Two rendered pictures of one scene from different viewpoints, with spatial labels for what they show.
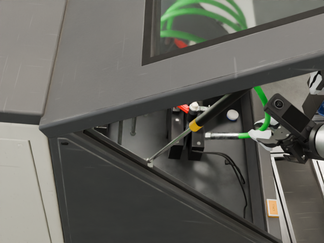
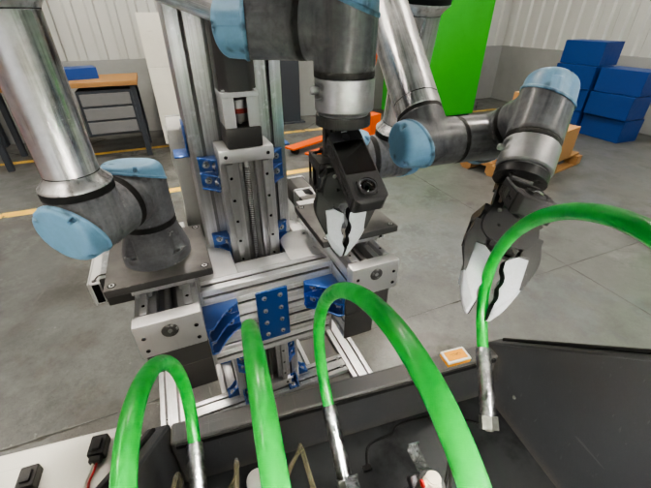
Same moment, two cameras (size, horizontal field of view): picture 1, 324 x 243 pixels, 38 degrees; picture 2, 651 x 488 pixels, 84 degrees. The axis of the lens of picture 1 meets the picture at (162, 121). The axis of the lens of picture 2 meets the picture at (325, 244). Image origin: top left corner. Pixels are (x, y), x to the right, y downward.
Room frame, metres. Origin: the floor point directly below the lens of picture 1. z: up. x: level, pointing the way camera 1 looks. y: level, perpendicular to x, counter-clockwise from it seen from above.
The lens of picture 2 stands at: (0.96, 0.08, 1.52)
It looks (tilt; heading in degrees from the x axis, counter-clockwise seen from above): 32 degrees down; 261
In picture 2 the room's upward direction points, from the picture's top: straight up
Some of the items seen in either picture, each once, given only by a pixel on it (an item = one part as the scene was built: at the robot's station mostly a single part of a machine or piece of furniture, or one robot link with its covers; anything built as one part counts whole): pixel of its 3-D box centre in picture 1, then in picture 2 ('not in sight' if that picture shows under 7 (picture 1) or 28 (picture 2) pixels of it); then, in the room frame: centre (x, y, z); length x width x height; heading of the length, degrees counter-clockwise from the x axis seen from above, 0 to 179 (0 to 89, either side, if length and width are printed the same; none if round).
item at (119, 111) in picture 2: not in sight; (73, 113); (3.26, -4.87, 0.52); 1.60 x 0.70 x 1.03; 14
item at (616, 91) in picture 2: not in sight; (599, 89); (-3.89, -4.86, 0.61); 1.26 x 0.48 x 1.22; 104
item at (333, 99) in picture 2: not in sight; (341, 97); (0.86, -0.39, 1.44); 0.08 x 0.08 x 0.05
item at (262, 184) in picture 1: (255, 156); (348, 412); (0.85, -0.32, 0.87); 0.62 x 0.04 x 0.16; 7
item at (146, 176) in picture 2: not in sight; (137, 190); (1.24, -0.69, 1.20); 0.13 x 0.12 x 0.14; 68
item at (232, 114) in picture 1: (232, 114); (258, 481); (1.02, -0.24, 0.84); 0.04 x 0.04 x 0.01
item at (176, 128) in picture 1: (183, 114); not in sight; (0.94, -0.07, 0.91); 0.34 x 0.10 x 0.15; 7
